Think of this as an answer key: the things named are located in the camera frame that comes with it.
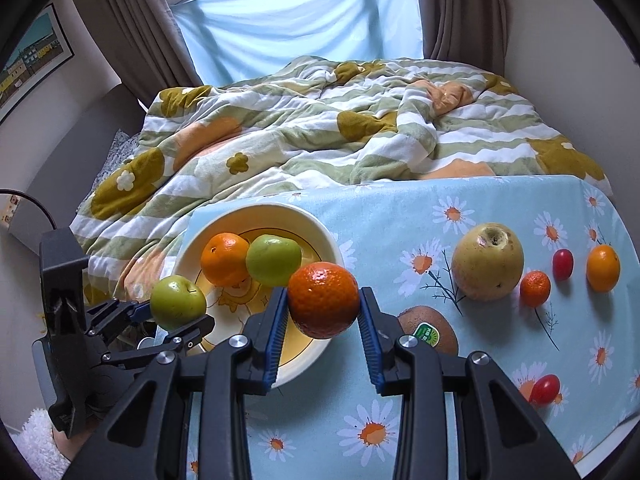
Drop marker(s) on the brown curtain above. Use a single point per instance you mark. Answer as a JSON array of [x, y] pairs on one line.
[[142, 42], [466, 31]]

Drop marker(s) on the yellow pear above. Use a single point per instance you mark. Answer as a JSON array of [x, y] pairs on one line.
[[488, 262]]

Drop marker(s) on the left brown curtain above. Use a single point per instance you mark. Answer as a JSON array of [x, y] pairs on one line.
[[142, 42]]

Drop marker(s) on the blue window cloth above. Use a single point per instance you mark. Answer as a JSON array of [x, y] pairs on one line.
[[234, 40]]

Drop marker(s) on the red cherry tomato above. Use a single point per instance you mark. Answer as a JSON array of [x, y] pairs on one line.
[[545, 390], [562, 265]]

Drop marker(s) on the cream duck bowl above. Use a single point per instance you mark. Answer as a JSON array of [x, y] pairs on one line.
[[230, 307]]

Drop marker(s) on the orange round fruit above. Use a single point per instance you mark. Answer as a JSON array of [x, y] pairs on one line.
[[603, 268]]

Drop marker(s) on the small green apple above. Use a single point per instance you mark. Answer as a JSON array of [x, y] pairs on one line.
[[176, 301]]

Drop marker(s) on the brown kiwi with sticker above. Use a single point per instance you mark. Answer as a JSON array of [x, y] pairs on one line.
[[428, 325]]

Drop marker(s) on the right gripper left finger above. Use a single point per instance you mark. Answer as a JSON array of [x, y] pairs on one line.
[[146, 434]]

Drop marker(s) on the blue daisy tablecloth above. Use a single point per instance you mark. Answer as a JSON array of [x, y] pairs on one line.
[[398, 239]]

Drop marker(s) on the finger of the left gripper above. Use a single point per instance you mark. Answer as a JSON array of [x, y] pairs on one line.
[[111, 317], [179, 341]]

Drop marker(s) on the large orange mandarin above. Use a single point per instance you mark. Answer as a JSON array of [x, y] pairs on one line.
[[223, 260]]

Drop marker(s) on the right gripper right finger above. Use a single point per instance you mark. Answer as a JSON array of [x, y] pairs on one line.
[[499, 435]]

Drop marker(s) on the green striped floral quilt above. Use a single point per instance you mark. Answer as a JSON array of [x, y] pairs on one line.
[[314, 124]]

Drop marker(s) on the person's left hand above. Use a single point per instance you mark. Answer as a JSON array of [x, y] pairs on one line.
[[69, 447]]

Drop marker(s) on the framed wall picture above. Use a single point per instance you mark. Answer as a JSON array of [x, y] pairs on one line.
[[41, 51]]

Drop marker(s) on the grey bed headboard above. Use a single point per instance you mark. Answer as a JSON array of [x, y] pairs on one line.
[[100, 141]]

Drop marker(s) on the small orange mandarin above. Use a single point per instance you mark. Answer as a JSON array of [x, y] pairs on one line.
[[323, 299]]

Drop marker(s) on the right brown curtain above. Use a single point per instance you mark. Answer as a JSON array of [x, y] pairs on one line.
[[466, 31]]

